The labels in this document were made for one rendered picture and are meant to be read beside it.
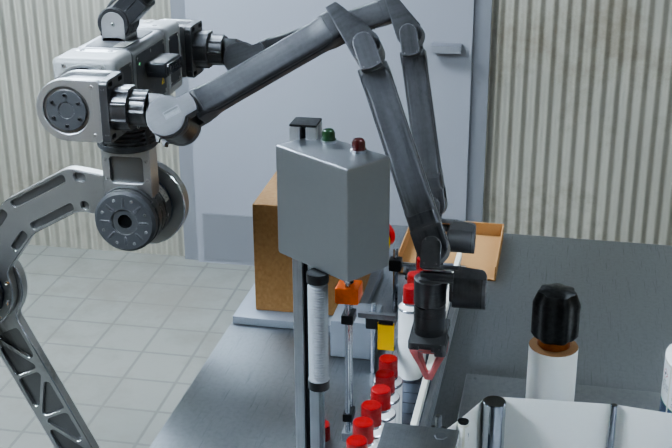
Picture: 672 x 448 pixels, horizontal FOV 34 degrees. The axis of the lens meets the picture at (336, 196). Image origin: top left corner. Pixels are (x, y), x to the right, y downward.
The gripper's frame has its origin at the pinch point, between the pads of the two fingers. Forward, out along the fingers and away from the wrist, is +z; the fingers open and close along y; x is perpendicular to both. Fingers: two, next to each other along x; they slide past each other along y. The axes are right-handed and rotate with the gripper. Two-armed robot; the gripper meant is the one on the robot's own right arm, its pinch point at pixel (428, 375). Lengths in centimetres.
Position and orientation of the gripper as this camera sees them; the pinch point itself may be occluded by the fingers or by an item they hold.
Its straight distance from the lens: 201.2
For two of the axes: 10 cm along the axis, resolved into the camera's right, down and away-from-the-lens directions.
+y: 1.9, -3.6, 9.1
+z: 0.1, 9.3, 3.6
